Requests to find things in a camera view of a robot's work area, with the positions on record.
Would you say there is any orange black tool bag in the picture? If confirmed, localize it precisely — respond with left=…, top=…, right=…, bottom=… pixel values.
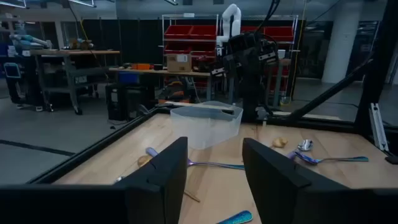
left=158, top=77, right=192, bottom=104

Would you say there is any black cart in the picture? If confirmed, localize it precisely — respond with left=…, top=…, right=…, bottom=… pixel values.
left=2, top=54, right=53, bottom=113

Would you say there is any iridescent rainbow spoon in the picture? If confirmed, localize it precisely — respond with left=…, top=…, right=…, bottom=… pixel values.
left=294, top=151, right=369, bottom=165
left=216, top=210, right=254, bottom=224
left=186, top=158, right=246, bottom=170

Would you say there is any black cable bundle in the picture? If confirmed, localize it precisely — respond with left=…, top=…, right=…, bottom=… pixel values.
left=254, top=0, right=280, bottom=37

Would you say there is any red plastic storage bin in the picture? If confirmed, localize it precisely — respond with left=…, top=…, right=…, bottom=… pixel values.
left=164, top=25, right=192, bottom=40
left=164, top=43, right=192, bottom=55
left=190, top=25, right=218, bottom=40
left=264, top=26, right=295, bottom=43

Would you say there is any clear plastic bin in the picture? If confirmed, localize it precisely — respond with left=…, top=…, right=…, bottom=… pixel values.
left=170, top=100, right=244, bottom=150

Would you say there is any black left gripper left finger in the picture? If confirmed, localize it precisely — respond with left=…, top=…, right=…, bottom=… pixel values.
left=114, top=136, right=188, bottom=224

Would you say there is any grey metal workbench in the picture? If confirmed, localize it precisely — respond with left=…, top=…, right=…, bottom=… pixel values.
left=29, top=49, right=121, bottom=116

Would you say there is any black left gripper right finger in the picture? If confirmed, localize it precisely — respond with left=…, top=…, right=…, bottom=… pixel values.
left=242, top=138, right=348, bottom=224

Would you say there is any cardboard box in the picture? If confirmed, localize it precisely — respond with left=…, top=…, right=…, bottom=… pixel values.
left=166, top=53, right=193, bottom=73

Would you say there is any wooden top workbench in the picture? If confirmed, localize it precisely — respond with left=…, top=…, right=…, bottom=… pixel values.
left=108, top=67, right=215, bottom=103

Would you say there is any white round column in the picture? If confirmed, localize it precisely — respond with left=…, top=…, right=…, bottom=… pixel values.
left=322, top=0, right=363, bottom=84

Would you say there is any aluminium extrusion piece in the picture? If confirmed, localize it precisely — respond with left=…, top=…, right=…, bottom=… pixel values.
left=369, top=102, right=389, bottom=152

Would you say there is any black equipment case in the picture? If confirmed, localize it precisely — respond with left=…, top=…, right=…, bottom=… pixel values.
left=105, top=83, right=156, bottom=121

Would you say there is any metal wire shelf rack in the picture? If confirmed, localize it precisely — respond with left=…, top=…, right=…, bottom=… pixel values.
left=161, top=14, right=219, bottom=103
left=241, top=14, right=299, bottom=103

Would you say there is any blue storage bin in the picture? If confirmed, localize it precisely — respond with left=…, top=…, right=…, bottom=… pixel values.
left=119, top=72, right=139, bottom=84

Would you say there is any black metal table frame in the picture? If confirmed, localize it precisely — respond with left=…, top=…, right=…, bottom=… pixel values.
left=27, top=0, right=398, bottom=184

